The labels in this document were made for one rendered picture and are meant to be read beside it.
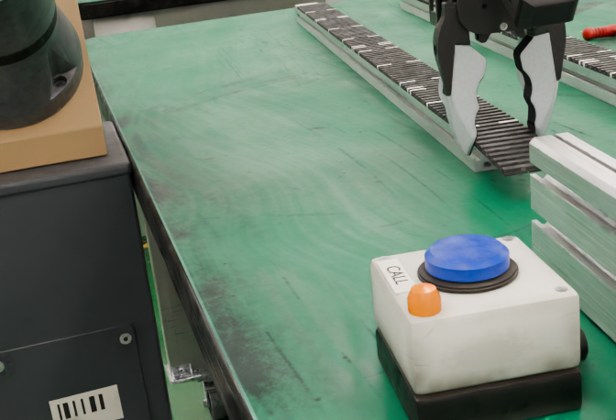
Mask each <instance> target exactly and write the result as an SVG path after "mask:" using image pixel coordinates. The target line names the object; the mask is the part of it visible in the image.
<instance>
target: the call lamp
mask: <svg viewBox="0 0 616 420"><path fill-rule="evenodd" d="M407 305H408V312H409V313H410V314H411V315H414V316H419V317H427V316H433V315H437V314H439V313H440V312H441V310H442V304H441V295H440V293H439V292H438V291H437V289H436V287H435V286H434V285H433V284H431V283H426V282H423V283H417V284H415V285H414V286H412V287H411V290H410V291H409V294H408V296H407Z"/></svg>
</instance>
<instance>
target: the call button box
mask: <svg viewBox="0 0 616 420"><path fill-rule="evenodd" d="M496 239H497V240H498V241H500V242H501V243H502V244H504V245H505V246H506V247H507V248H508V249H509V252H510V267H509V269H508V270H506V271H505V272H504V273H503V274H501V275H499V276H497V277H494V278H491V279H488V280H484V281H479V282H450V281H445V280H441V279H438V278H435V277H434V276H432V275H431V274H429V273H428V272H427V271H426V269H425V263H424V253H425V252H426V250H420V251H415V252H409V253H403V254H397V255H391V256H382V257H379V258H376V259H374V260H372V262H371V264H370V273H371V283H372V293H373V303H374V314H375V321H376V322H377V324H378V327H377V330H376V339H377V349H378V358H379V361H380V363H381V365H382V367H383V369H384V370H385V372H386V374H387V376H388V378H389V380H390V383H391V385H392V387H393V389H394V391H395V392H396V394H397V396H398V398H399V399H400V401H401V404H402V406H403V408H404V410H405V412H406V414H407V415H408V417H409V419H410V420H521V419H526V418H531V417H536V416H541V415H546V414H555V413H560V412H564V411H569V410H575V409H578V408H579V407H581V405H582V388H581V372H580V370H579V368H578V367H577V365H579V362H580V361H583V360H585V359H586V358H587V356H588V353H589V346H588V341H587V339H586V336H585V334H584V332H583V330H582V329H581V328H580V324H579V297H578V294H577V292H576V291H575V290H574V289H573V288H572V287H570V286H569V285H568V284H567V283H566V282H565V281H564V280H563V279H562V278H561V277H560V276H558V275H557V274H556V273H555V272H554V271H553V270H552V269H551V268H550V267H549V266H547V265H546V264H545V263H544V262H543V261H542V260H541V259H540V258H539V257H538V256H537V255H535V254H534V253H533V252H532V251H531V250H530V249H529V248H528V247H527V246H526V245H525V244H523V243H522V242H521V241H520V240H519V239H518V238H517V237H513V236H506V237H503V238H496ZM423 282H426V283H431V284H433V285H434V286H435V287H436V289H437V291H438V292H439V293H440V295H441V304H442V310H441V312H440V313H439V314H437V315H433V316H427V317H419V316H414V315H411V314H410V313H409V312H408V305H407V296H408V294H409V291H410V290H411V287H412V286H414V285H415V284H417V283H423Z"/></svg>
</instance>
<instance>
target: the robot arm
mask: <svg viewBox="0 0 616 420"><path fill-rule="evenodd" d="M577 5H578V0H435V11H434V0H429V15H430V24H432V25H434V26H435V27H434V37H433V48H434V58H435V61H436V64H437V67H438V70H439V72H440V80H439V88H438V89H439V96H440V98H441V100H442V102H443V104H444V105H445V110H446V115H447V119H448V122H449V126H450V128H451V131H452V134H453V136H454V139H455V141H456V143H457V145H458V146H459V147H460V149H461V151H462V152H463V154H464V155H467V156H470V155H471V152H472V150H473V148H474V145H475V141H476V140H477V137H478V133H477V130H476V121H475V118H476V115H477V113H478V110H479V101H478V98H477V90H478V86H479V83H480V81H481V80H482V78H483V77H484V74H485V70H486V63H487V62H486V59H485V57H483V56H482V55H481V54H480V53H479V52H478V51H477V50H475V49H474V48H473V47H472V46H471V45H470V37H469V31H470V32H472V33H474V34H475V40H476V41H479V42H481V43H485V42H487V40H488V38H489V36H490V34H491V33H498V32H505V31H510V32H511V33H512V34H513V35H514V36H516V37H518V43H519V44H518V46H517V47H516V48H515V49H514V51H513V58H514V62H515V66H516V70H517V75H518V79H519V82H520V84H521V87H522V88H523V98H524V100H525V102H526V104H528V117H527V119H528V120H527V126H528V129H530V130H532V132H533V133H536V134H537V137H541V136H543V135H544V134H545V131H546V129H547V126H548V124H549V121H550V118H551V115H552V112H553V108H554V105H555V101H556V93H557V88H558V82H559V80H560V79H561V73H562V68H563V61H564V55H565V48H566V40H567V33H566V25H565V22H570V21H573V19H574V15H575V13H576V9H577ZM526 28H527V30H526ZM82 76H83V53H82V46H81V42H80V40H79V37H78V34H77V32H76V30H75V28H74V26H73V25H72V23H71V21H70V20H69V19H68V18H67V17H66V16H65V15H64V13H63V12H62V11H61V9H60V8H59V7H58V6H57V4H56V3H55V0H0V130H8V129H17V128H22V127H29V126H32V125H35V124H37V123H39V122H41V121H44V120H45V119H47V118H49V117H51V116H53V115H54V114H56V113H57V112H59V111H60V110H61V109H62V108H63V107H64V106H65V105H66V104H67V103H68V102H69V101H70V100H71V99H72V97H73V95H74V94H75V92H76V91H77V89H78V87H79V84H80V82H81V79H82Z"/></svg>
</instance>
